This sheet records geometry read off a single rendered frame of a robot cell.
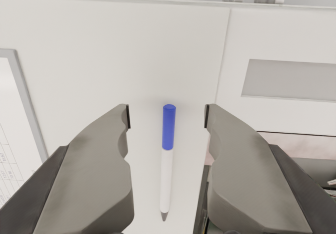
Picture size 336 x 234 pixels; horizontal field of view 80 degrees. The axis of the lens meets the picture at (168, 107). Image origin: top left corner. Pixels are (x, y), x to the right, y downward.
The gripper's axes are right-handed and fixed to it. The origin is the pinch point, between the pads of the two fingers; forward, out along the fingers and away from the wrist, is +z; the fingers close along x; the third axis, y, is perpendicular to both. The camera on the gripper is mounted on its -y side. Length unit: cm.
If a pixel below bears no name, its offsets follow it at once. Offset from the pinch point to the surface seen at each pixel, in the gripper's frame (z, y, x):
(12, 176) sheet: 3.9, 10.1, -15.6
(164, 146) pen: 2.1, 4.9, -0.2
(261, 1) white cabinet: 44, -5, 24
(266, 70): 3.4, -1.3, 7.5
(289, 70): 3.2, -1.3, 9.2
